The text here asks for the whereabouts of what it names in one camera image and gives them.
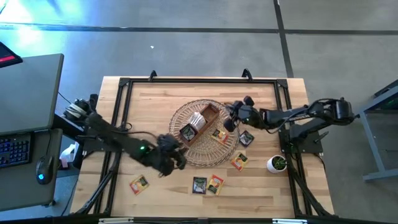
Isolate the grey metal table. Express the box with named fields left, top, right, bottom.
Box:
left=359, top=79, right=398, bottom=183

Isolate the black backlit keyboard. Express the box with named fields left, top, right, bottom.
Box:
left=0, top=133, right=32, bottom=169

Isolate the plant in white pot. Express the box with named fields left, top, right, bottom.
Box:
left=266, top=154, right=289, bottom=174

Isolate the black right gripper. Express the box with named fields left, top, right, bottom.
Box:
left=223, top=96, right=255, bottom=133

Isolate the grey desk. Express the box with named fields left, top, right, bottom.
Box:
left=0, top=129, right=63, bottom=212

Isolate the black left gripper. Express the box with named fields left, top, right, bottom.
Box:
left=149, top=146, right=188, bottom=179

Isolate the black and red device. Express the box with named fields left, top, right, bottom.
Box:
left=0, top=42, right=24, bottom=68

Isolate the white tea packet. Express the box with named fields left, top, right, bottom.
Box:
left=194, top=112, right=207, bottom=131
left=189, top=111, right=203, bottom=127

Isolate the white light bar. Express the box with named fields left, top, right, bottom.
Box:
left=98, top=217, right=134, bottom=224
left=272, top=218, right=308, bottom=224

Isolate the black aluminium table frame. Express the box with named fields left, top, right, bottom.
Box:
left=71, top=76, right=335, bottom=218

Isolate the wooden tea box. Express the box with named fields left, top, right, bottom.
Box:
left=178, top=103, right=221, bottom=147

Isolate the orange tea packet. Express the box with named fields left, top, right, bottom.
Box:
left=206, top=174, right=225, bottom=196
left=230, top=151, right=249, bottom=172
left=129, top=174, right=150, bottom=196
left=211, top=128, right=230, bottom=145

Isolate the black computer mouse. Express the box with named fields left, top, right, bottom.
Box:
left=35, top=154, right=55, bottom=185

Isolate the round woven straw placemat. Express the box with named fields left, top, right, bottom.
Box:
left=169, top=98, right=241, bottom=168

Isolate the black tea packet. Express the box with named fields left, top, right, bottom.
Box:
left=192, top=176, right=208, bottom=195
left=238, top=130, right=255, bottom=148
left=180, top=123, right=197, bottom=142

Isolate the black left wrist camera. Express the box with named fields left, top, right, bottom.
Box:
left=157, top=133, right=181, bottom=152

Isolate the grey raised desk panel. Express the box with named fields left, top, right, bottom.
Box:
left=0, top=53, right=65, bottom=135

